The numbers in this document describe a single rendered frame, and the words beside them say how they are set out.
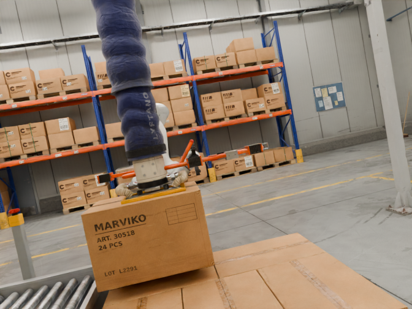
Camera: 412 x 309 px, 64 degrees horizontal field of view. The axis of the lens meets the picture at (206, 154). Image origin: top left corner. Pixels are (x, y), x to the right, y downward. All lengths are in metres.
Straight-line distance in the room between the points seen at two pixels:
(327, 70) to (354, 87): 1.21
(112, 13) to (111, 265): 1.27
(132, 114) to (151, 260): 0.75
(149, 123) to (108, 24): 0.54
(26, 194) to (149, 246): 9.20
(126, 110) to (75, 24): 9.40
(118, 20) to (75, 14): 9.36
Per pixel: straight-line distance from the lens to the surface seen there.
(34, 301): 2.27
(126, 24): 1.86
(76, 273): 2.38
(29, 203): 10.81
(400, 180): 4.37
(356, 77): 13.06
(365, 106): 13.11
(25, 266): 2.64
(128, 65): 1.79
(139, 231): 1.71
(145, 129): 1.75
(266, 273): 1.77
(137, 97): 1.76
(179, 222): 1.69
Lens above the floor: 1.27
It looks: 3 degrees down
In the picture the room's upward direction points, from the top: 11 degrees counter-clockwise
